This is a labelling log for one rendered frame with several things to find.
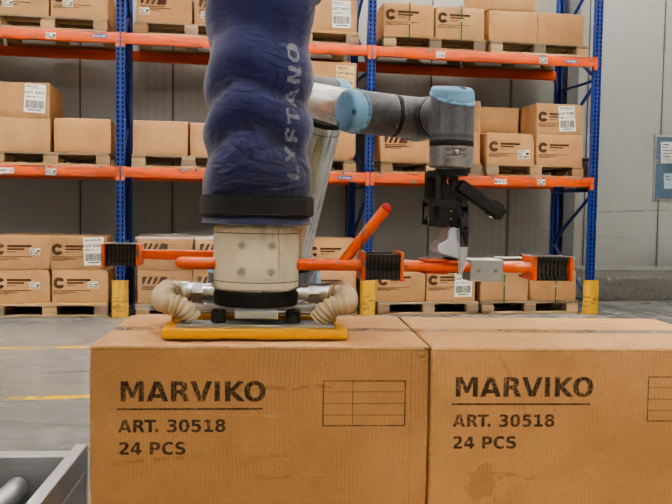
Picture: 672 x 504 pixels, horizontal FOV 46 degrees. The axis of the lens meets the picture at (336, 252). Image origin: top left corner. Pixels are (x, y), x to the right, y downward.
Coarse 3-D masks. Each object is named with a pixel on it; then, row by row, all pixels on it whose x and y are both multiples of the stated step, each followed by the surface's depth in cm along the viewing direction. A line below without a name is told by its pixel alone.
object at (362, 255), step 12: (360, 252) 159; (372, 252) 165; (384, 252) 165; (396, 252) 161; (372, 264) 157; (384, 264) 157; (396, 264) 157; (360, 276) 159; (372, 276) 156; (384, 276) 156; (396, 276) 157
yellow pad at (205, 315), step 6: (204, 312) 164; (210, 312) 164; (228, 312) 164; (282, 312) 165; (300, 312) 166; (306, 312) 166; (312, 312) 166; (174, 318) 162; (198, 318) 162; (204, 318) 162; (210, 318) 162; (228, 318) 163; (234, 318) 163; (282, 318) 164; (300, 318) 164; (306, 318) 164; (312, 318) 165; (336, 318) 166
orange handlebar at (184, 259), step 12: (144, 252) 180; (156, 252) 180; (168, 252) 181; (180, 252) 181; (192, 252) 181; (204, 252) 182; (180, 264) 154; (192, 264) 154; (204, 264) 154; (300, 264) 156; (312, 264) 156; (324, 264) 157; (336, 264) 157; (348, 264) 157; (360, 264) 158; (408, 264) 159; (420, 264) 159; (432, 264) 159; (444, 264) 160; (456, 264) 160; (468, 264) 160; (504, 264) 161; (516, 264) 161; (528, 264) 162
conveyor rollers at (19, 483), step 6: (12, 480) 183; (18, 480) 184; (24, 480) 185; (6, 486) 179; (12, 486) 180; (18, 486) 181; (24, 486) 184; (0, 492) 175; (6, 492) 176; (12, 492) 177; (18, 492) 180; (24, 492) 183; (0, 498) 172; (6, 498) 173; (12, 498) 176; (18, 498) 179
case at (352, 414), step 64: (128, 320) 169; (384, 320) 175; (128, 384) 139; (192, 384) 139; (256, 384) 140; (320, 384) 141; (384, 384) 142; (128, 448) 139; (192, 448) 140; (256, 448) 141; (320, 448) 142; (384, 448) 142
